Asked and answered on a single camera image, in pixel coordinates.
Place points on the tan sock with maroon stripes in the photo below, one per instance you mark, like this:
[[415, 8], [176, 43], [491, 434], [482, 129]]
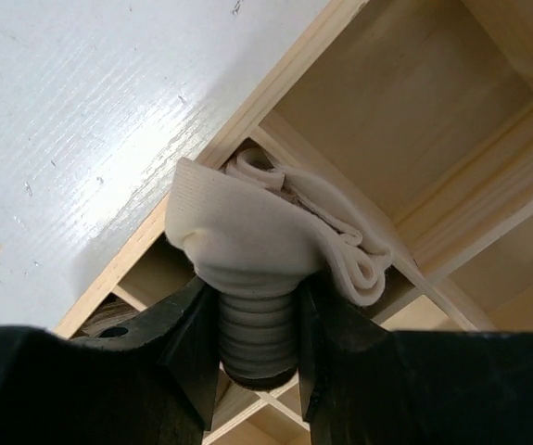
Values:
[[107, 315]]

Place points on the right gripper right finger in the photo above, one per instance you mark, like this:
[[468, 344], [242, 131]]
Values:
[[362, 384]]

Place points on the cream and brown sock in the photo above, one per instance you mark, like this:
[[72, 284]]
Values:
[[253, 230]]

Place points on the wooden compartment tray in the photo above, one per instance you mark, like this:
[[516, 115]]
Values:
[[422, 112]]

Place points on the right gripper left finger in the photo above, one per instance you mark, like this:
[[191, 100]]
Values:
[[149, 380]]

